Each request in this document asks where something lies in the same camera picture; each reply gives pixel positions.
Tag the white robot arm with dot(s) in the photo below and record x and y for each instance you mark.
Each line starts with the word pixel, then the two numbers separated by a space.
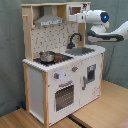
pixel 99 20

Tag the red left stove knob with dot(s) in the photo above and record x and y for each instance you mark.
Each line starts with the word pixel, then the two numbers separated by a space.
pixel 56 75

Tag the black stovetop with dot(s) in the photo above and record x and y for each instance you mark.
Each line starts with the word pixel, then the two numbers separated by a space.
pixel 59 58

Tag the wooden toy kitchen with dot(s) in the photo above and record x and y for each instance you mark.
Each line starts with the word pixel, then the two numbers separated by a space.
pixel 40 84

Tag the red stove knob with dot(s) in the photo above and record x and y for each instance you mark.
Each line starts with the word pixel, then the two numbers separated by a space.
pixel 74 69
pixel 56 75

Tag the white cabinet door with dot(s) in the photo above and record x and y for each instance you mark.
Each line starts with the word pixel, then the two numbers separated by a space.
pixel 90 79

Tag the grey sink basin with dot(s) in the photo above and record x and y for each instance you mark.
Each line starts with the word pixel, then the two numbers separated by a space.
pixel 79 51

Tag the red right stove knob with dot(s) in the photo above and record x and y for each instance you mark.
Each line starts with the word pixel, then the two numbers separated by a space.
pixel 74 69

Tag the grey range hood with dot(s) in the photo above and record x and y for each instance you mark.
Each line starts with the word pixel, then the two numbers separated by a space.
pixel 48 18

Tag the oven door with window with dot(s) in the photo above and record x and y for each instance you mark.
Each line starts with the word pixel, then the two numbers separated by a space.
pixel 64 97

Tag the black toy faucet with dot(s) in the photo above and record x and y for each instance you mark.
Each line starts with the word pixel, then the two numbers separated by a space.
pixel 72 40

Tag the silver cooking pot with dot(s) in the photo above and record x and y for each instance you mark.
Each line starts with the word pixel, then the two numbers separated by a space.
pixel 47 56

